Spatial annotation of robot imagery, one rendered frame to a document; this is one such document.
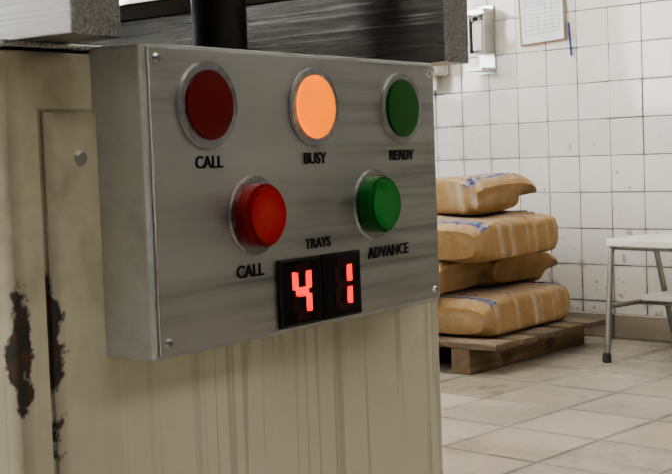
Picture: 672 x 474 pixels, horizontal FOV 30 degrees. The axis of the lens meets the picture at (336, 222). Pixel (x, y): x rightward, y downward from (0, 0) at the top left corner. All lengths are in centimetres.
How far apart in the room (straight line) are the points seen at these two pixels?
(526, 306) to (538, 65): 119
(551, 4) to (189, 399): 484
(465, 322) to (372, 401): 382
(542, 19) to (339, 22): 464
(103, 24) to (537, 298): 431
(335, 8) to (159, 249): 29
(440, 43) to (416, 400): 22
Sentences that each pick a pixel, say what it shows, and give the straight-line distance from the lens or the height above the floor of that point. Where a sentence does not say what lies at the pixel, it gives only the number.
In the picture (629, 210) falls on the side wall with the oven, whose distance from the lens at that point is 520.
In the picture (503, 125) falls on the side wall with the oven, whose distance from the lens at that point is 553.
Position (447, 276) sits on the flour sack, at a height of 33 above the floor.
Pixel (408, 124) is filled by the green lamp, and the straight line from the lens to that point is 70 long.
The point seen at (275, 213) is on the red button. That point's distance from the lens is 60.
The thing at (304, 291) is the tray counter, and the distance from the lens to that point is 63.
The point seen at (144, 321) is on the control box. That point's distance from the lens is 55.
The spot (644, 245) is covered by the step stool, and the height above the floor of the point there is 44.
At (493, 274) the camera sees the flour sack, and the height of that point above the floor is 31.
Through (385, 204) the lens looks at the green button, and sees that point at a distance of 67.
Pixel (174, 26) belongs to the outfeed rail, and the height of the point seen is 88.
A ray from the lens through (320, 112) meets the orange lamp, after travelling 64.
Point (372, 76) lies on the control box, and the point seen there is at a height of 83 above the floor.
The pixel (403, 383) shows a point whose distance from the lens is 77.
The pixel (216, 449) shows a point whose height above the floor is 64.
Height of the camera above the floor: 79
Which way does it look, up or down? 3 degrees down
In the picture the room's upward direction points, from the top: 2 degrees counter-clockwise
